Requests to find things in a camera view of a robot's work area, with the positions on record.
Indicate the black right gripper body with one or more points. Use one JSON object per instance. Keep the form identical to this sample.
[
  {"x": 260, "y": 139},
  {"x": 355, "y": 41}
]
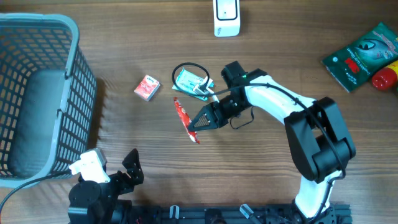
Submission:
[{"x": 228, "y": 107}]

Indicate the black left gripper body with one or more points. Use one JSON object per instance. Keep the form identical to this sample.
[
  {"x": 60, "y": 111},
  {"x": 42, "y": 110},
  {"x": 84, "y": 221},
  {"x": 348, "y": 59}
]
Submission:
[{"x": 119, "y": 183}]

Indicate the red Nescafe sachet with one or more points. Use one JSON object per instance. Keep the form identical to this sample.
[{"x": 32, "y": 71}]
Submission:
[{"x": 185, "y": 119}]

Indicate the mint toilet wipes pack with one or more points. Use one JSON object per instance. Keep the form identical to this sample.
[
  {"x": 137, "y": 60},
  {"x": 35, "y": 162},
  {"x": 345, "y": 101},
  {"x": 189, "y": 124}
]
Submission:
[{"x": 189, "y": 82}]

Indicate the small red tissue pack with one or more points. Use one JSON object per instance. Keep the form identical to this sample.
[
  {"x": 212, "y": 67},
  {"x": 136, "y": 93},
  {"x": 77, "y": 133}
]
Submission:
[{"x": 147, "y": 88}]

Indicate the green 3M gloves pack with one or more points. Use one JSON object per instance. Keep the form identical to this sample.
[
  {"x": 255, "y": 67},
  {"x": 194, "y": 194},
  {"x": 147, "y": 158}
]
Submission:
[{"x": 356, "y": 63}]

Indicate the red sriracha sauce bottle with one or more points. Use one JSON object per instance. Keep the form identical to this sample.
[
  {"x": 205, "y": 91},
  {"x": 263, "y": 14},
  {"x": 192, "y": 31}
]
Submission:
[{"x": 386, "y": 77}]

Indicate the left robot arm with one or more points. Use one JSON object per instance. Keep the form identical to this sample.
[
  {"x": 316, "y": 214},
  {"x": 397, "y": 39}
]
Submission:
[{"x": 94, "y": 199}]

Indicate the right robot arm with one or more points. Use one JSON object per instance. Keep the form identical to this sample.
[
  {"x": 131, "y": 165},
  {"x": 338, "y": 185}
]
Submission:
[{"x": 320, "y": 143}]

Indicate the white barcode scanner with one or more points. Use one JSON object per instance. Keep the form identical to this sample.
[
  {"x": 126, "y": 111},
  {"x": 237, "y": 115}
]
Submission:
[{"x": 227, "y": 19}]

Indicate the grey plastic basket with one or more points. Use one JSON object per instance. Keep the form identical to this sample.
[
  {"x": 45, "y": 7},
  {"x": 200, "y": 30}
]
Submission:
[{"x": 48, "y": 95}]

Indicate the black mounting rail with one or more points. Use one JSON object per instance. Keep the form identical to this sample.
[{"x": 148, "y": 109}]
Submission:
[{"x": 217, "y": 214}]

